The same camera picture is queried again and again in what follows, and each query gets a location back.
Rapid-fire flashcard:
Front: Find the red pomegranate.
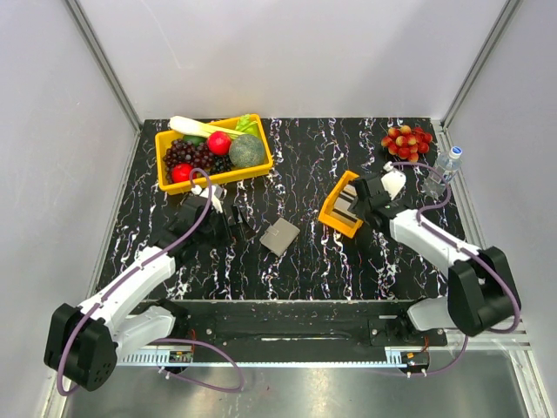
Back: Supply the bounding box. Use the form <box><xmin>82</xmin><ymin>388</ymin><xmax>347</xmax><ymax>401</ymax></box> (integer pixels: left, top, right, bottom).
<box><xmin>206</xmin><ymin>131</ymin><xmax>232</xmax><ymax>156</ymax></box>

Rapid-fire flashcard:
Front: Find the green melon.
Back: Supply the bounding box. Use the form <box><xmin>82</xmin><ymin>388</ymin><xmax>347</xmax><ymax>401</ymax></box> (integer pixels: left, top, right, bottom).
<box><xmin>228</xmin><ymin>134</ymin><xmax>265</xmax><ymax>168</ymax></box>

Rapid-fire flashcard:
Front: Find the dark grape bunch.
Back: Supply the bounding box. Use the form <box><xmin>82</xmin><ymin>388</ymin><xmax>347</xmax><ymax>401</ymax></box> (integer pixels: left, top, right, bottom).
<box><xmin>211</xmin><ymin>155</ymin><xmax>233</xmax><ymax>175</ymax></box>

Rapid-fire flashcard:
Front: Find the green lettuce leaf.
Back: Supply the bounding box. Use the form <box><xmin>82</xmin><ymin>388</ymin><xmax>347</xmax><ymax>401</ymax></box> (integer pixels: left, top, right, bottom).
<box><xmin>235</xmin><ymin>114</ymin><xmax>259</xmax><ymax>137</ymax></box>

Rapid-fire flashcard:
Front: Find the red lychee bunch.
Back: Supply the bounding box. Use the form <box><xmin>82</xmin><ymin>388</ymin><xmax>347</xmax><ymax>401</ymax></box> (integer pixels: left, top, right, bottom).
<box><xmin>380</xmin><ymin>125</ymin><xmax>433</xmax><ymax>163</ymax></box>

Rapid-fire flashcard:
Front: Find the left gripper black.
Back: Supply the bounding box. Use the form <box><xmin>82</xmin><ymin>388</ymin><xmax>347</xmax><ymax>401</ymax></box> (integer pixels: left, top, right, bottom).
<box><xmin>196</xmin><ymin>204</ymin><xmax>256</xmax><ymax>250</ymax></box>

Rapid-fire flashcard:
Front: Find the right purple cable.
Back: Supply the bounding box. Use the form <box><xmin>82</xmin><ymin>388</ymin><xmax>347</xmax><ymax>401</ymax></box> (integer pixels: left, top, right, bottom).
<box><xmin>391</xmin><ymin>161</ymin><xmax>521</xmax><ymax>334</ymax></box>

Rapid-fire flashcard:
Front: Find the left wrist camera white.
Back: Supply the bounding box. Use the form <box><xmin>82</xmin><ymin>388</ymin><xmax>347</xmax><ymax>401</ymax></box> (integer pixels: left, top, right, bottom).
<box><xmin>191</xmin><ymin>185</ymin><xmax>225</xmax><ymax>213</ymax></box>

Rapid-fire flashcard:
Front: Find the clear water bottle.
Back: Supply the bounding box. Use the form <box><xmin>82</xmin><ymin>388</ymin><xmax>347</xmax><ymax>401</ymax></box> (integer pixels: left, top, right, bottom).
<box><xmin>422</xmin><ymin>146</ymin><xmax>463</xmax><ymax>199</ymax></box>

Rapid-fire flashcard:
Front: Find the stack of credit cards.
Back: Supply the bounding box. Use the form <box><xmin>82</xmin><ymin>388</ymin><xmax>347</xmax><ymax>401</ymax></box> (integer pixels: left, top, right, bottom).
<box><xmin>332</xmin><ymin>185</ymin><xmax>358</xmax><ymax>223</ymax></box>

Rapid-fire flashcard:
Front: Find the large yellow fruit bin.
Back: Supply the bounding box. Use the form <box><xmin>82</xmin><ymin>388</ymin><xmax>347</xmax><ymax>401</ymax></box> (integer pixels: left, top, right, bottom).
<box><xmin>154</xmin><ymin>113</ymin><xmax>273</xmax><ymax>195</ymax></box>

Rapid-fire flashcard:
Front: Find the green avocado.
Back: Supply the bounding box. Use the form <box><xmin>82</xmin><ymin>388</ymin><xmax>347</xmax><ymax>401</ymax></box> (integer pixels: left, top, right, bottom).
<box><xmin>182</xmin><ymin>135</ymin><xmax>206</xmax><ymax>147</ymax></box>

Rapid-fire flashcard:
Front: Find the small yellow card bin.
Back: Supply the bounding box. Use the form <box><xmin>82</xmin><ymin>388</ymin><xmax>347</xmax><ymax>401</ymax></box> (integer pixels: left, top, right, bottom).
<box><xmin>318</xmin><ymin>171</ymin><xmax>363</xmax><ymax>239</ymax></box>

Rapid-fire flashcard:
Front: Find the red apple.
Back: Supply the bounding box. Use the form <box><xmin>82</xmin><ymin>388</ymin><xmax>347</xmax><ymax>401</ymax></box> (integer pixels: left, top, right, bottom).
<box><xmin>171</xmin><ymin>163</ymin><xmax>197</xmax><ymax>184</ymax></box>

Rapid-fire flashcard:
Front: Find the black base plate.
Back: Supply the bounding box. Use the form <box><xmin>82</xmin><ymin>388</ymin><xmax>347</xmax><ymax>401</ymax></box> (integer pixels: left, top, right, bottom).
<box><xmin>173</xmin><ymin>300</ymin><xmax>447</xmax><ymax>367</ymax></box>

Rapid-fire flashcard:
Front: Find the purple grape bunch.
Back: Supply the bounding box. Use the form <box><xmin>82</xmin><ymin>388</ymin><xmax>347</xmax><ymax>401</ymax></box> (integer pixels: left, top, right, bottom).
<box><xmin>163</xmin><ymin>139</ymin><xmax>215</xmax><ymax>173</ymax></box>

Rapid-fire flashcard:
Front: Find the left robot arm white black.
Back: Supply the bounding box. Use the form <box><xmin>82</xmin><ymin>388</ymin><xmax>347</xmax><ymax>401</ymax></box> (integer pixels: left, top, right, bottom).
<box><xmin>44</xmin><ymin>186</ymin><xmax>247</xmax><ymax>396</ymax></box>

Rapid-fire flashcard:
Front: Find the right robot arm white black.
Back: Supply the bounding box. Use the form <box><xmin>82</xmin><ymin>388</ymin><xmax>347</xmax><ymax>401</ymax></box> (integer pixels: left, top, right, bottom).
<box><xmin>349</xmin><ymin>171</ymin><xmax>520</xmax><ymax>345</ymax></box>

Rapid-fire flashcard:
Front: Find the white green leek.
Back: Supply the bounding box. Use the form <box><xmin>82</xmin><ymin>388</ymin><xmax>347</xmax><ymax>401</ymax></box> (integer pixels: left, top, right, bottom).
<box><xmin>169</xmin><ymin>116</ymin><xmax>243</xmax><ymax>138</ymax></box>

